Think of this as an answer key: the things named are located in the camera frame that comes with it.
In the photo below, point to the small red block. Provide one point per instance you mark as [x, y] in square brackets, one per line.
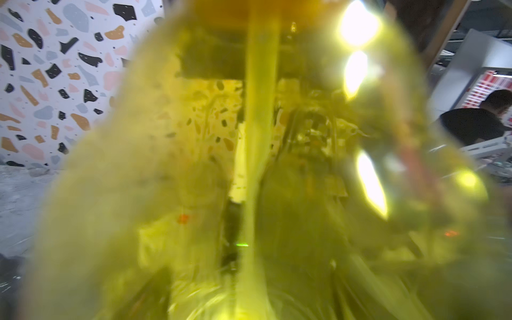
[183, 219]

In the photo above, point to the grey pink spray nozzle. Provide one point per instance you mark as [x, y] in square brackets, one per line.
[260, 78]

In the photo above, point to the yellow spray bottle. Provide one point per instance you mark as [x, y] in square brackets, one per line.
[271, 160]

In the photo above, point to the person in black shirt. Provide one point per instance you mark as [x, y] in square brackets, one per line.
[469, 126]

